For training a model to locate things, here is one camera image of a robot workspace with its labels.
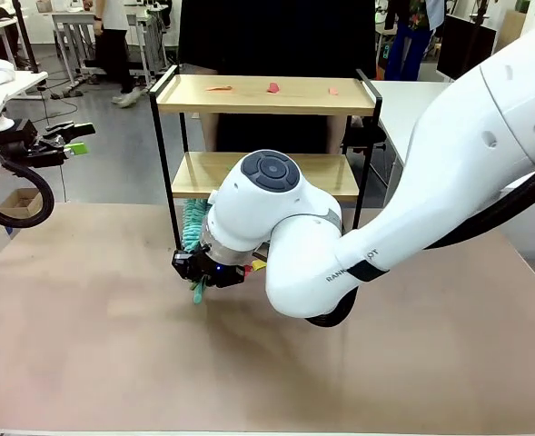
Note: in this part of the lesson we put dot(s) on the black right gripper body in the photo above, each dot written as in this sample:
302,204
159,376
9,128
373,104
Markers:
212,272

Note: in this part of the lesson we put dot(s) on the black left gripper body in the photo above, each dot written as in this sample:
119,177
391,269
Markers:
22,143

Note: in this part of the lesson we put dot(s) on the teal microfiber duster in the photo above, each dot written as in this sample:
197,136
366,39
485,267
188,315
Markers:
192,227

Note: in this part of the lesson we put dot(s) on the person's right forearm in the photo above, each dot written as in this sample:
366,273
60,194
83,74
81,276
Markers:
209,134

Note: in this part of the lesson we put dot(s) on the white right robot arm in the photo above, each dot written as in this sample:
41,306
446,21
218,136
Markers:
453,159

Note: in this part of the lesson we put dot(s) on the person's left forearm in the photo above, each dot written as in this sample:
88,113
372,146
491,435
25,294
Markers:
335,136

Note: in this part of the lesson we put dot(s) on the yellow paper scrap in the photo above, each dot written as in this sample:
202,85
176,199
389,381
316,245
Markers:
259,264

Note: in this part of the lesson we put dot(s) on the open cardboard box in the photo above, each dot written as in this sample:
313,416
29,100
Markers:
22,200

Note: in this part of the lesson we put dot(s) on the small white side desk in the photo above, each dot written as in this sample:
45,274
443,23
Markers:
26,82

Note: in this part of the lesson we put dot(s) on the person in white shirt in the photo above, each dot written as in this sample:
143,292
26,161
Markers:
112,45

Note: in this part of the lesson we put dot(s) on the black stand pole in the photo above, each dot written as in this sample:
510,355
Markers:
24,36

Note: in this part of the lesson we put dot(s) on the grey background desk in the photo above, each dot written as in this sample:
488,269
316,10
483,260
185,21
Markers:
74,19

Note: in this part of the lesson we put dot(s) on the orange paper scrap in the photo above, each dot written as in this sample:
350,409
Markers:
219,88

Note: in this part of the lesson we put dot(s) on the black office chair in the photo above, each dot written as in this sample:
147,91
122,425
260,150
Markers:
364,136

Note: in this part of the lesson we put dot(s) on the salmon paper scrap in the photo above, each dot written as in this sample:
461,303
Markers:
334,91

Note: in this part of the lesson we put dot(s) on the person in black shirt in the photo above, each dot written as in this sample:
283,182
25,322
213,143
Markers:
276,36

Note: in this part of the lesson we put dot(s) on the large white desk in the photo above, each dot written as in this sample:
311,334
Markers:
399,113

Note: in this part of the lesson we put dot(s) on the person in blue trousers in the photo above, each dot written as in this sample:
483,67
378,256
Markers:
408,50

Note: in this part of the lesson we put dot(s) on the black monitor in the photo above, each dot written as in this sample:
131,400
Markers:
462,45

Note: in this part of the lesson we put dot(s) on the brown cardboard sheet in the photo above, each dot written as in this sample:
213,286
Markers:
512,27

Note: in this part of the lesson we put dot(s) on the two-tier wooden shelf black frame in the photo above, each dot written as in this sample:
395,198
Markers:
258,97

